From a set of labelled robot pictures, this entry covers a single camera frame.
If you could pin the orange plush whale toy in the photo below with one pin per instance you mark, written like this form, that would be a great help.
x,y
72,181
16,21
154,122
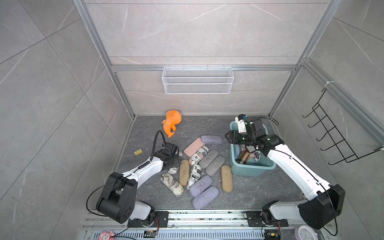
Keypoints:
x,y
173,117

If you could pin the purple fabric case middle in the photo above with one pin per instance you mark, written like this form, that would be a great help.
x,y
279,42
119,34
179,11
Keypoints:
x,y
200,186

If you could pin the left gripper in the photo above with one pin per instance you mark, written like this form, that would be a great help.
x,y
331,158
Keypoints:
x,y
177,159

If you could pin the teal plastic storage box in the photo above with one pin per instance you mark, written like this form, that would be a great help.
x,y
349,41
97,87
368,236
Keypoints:
x,y
252,168

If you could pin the grey fabric glasses case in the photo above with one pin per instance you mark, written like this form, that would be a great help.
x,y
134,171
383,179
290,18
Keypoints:
x,y
208,158

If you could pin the metal base rail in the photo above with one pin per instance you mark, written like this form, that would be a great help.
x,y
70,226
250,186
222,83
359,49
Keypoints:
x,y
230,224

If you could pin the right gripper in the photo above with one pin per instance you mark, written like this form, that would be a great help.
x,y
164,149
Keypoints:
x,y
233,137

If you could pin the white wire mesh basket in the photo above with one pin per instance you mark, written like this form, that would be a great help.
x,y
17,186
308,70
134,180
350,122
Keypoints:
x,y
197,80

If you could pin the blue fabric case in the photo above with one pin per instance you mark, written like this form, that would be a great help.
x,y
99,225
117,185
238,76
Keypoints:
x,y
237,151

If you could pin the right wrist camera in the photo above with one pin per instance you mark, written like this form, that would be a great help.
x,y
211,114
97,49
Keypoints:
x,y
240,120

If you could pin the pink white clock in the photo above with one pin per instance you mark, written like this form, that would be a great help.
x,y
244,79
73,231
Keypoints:
x,y
305,233

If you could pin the pink toy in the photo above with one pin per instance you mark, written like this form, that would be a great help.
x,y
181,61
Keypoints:
x,y
107,235

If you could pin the pink flat case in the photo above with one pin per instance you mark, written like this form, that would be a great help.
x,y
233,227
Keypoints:
x,y
194,147

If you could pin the plaid brown glasses case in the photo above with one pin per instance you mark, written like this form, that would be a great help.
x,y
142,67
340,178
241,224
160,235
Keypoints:
x,y
243,157

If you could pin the gold binder clip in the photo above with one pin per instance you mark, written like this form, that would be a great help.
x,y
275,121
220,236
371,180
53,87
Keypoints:
x,y
138,152

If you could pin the purple fabric case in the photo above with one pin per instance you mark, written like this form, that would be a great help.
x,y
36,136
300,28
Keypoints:
x,y
200,186
205,198
212,139

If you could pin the tan fabric case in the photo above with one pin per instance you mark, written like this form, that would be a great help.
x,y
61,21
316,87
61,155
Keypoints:
x,y
226,179
184,172

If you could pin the purple fabric case bottom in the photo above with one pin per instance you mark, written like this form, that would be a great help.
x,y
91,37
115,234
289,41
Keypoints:
x,y
205,198

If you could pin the purple fabric case top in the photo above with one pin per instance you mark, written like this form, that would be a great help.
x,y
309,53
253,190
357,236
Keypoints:
x,y
212,139

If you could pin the black wire hook rack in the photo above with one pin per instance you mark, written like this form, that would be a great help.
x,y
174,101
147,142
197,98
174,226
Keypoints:
x,y
332,132

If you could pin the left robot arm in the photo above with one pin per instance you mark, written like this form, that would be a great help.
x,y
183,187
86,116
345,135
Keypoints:
x,y
118,198

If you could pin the flag newspaper print case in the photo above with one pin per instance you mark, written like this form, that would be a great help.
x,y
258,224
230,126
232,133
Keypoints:
x,y
176,166

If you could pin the newspaper case under pink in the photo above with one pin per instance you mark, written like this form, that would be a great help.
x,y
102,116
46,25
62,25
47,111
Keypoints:
x,y
199,155

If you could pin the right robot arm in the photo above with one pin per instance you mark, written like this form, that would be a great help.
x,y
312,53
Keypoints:
x,y
323,203

